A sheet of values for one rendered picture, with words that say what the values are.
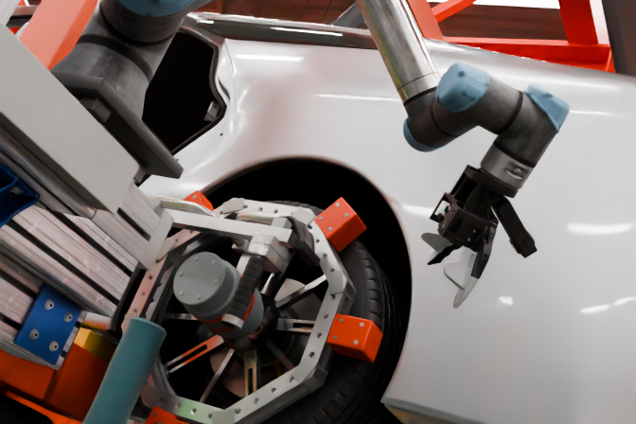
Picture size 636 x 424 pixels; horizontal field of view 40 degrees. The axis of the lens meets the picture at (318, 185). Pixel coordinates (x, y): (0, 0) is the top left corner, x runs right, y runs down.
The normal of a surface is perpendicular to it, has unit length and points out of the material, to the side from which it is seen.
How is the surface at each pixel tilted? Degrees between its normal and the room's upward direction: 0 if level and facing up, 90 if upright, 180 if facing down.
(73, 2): 90
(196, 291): 90
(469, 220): 128
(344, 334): 90
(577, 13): 180
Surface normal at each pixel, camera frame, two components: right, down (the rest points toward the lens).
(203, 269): -0.38, -0.51
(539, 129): 0.10, 0.34
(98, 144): 0.88, 0.14
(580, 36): -0.34, 0.86
